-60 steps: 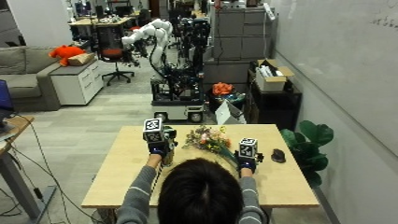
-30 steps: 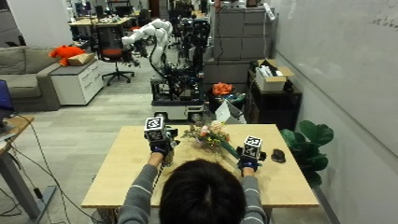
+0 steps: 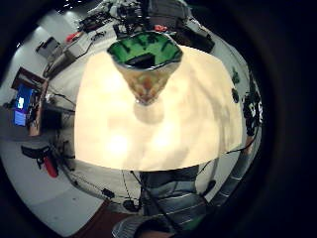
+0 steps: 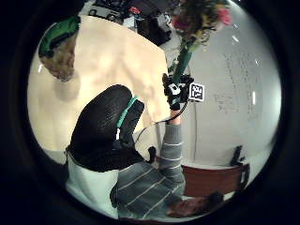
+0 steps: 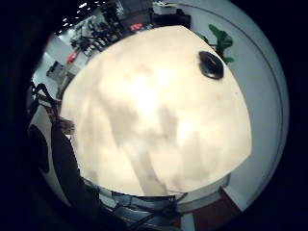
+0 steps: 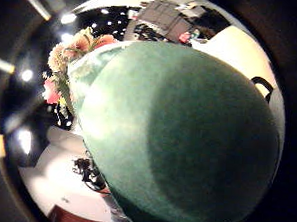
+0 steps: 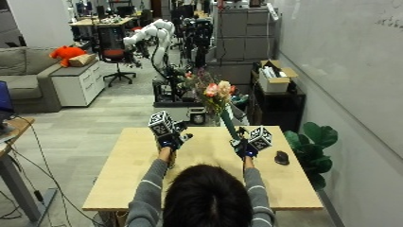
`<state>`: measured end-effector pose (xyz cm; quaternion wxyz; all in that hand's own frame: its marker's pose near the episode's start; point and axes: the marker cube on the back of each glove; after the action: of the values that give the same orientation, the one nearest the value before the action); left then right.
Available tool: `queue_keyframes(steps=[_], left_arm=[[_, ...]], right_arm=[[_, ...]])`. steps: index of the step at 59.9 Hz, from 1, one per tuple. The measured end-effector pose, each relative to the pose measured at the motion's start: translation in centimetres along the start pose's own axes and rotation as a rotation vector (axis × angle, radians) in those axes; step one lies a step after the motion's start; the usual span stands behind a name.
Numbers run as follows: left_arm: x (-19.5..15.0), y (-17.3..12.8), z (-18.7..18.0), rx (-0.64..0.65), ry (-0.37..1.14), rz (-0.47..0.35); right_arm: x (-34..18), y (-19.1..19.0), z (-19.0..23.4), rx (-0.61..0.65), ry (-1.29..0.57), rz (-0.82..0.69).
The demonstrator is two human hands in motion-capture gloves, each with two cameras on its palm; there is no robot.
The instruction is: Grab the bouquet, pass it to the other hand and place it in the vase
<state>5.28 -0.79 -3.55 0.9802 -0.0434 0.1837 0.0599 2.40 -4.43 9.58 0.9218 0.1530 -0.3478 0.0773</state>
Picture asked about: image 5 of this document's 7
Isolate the red box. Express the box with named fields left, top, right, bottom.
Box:
left=129, top=22, right=144, bottom=33

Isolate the grey office chair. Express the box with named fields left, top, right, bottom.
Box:
left=95, top=187, right=182, bottom=231

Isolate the black case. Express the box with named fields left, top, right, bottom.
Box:
left=151, top=9, right=193, bottom=30

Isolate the black equipment rack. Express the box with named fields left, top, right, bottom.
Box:
left=69, top=1, right=124, bottom=54

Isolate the green leafy plant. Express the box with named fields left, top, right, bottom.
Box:
left=194, top=23, right=236, bottom=64

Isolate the small red object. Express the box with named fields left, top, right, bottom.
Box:
left=66, top=52, right=78, bottom=64

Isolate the white box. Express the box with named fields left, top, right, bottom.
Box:
left=152, top=1, right=177, bottom=15

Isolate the brown wooden cabinet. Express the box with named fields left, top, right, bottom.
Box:
left=192, top=187, right=243, bottom=231

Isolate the thin black cable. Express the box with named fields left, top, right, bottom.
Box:
left=30, top=82, right=60, bottom=107

